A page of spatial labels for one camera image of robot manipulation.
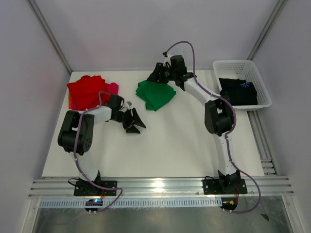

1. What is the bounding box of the black t shirt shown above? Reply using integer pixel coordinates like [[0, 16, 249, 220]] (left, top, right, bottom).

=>
[[219, 78, 258, 106]]

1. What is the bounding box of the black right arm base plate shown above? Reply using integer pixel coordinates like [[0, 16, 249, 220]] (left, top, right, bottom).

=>
[[202, 176, 248, 195]]

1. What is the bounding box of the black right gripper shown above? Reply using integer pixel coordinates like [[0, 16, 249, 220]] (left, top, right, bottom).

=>
[[146, 62, 176, 84]]

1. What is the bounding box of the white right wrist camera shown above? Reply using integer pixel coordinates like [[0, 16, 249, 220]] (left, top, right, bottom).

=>
[[163, 53, 172, 67]]

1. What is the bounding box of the white plastic basket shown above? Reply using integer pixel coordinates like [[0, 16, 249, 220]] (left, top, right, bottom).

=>
[[213, 60, 272, 111]]

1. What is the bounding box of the red folded t shirt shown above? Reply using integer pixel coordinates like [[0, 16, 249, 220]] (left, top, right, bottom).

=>
[[67, 75, 116, 111]]

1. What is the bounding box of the aluminium mounting rail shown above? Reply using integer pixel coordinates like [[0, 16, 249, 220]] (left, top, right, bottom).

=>
[[28, 176, 294, 199]]

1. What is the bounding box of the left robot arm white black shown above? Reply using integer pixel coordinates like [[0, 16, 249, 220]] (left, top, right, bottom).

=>
[[57, 91, 146, 196]]

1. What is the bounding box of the green t shirt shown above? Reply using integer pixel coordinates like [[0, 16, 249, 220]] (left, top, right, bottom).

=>
[[136, 80, 176, 111]]

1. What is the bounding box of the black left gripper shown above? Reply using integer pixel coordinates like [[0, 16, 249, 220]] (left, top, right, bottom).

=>
[[112, 108, 146, 133]]

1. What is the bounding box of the orange folded t shirt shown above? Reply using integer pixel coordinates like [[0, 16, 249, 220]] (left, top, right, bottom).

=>
[[68, 92, 72, 109]]

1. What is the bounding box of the right black controller board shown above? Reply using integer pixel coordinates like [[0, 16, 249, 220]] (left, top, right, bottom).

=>
[[220, 199, 238, 212]]

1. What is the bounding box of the grey slotted cable duct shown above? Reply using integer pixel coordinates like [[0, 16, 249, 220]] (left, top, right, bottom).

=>
[[38, 197, 222, 209]]

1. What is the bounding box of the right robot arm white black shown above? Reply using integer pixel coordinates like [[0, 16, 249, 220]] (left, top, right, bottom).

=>
[[147, 52, 241, 194]]

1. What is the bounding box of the left black controller board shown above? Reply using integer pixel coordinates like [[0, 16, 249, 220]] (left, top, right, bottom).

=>
[[84, 199, 103, 212]]

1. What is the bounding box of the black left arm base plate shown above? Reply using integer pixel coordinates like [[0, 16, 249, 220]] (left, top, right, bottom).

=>
[[73, 180, 117, 197]]

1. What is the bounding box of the black controller board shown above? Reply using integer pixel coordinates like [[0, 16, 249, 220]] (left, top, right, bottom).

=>
[[220, 199, 238, 212], [84, 199, 103, 212]]

